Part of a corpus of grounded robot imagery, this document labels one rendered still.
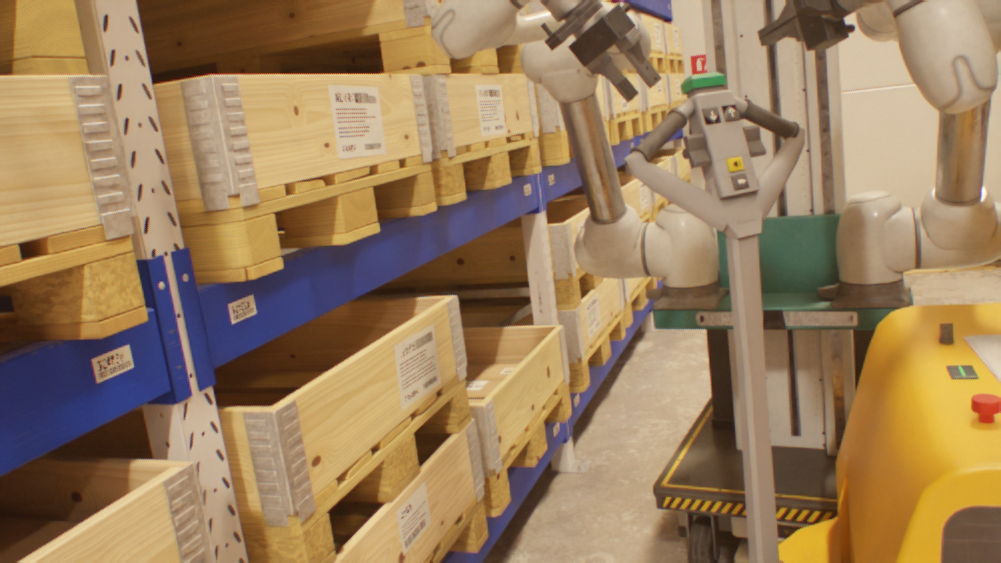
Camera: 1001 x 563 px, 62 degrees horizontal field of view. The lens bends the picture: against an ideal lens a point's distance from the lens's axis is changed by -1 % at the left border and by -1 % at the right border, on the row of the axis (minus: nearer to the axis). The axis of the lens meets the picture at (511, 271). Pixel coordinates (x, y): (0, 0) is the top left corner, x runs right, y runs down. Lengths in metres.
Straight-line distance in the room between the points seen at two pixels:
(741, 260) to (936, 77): 0.50
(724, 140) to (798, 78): 0.83
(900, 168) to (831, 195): 4.71
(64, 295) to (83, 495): 0.39
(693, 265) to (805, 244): 0.31
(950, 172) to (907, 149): 4.97
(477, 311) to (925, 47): 2.38
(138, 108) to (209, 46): 1.19
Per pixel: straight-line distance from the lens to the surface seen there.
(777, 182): 1.70
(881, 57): 7.05
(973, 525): 1.27
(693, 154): 1.58
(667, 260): 2.31
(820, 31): 1.46
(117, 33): 1.40
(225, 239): 1.46
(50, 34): 1.23
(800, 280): 2.41
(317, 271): 1.73
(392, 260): 2.00
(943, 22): 1.33
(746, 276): 1.64
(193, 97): 1.46
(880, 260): 2.22
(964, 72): 1.33
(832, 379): 2.53
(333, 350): 2.34
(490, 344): 3.14
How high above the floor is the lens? 1.40
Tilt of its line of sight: 11 degrees down
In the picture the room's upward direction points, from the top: 7 degrees counter-clockwise
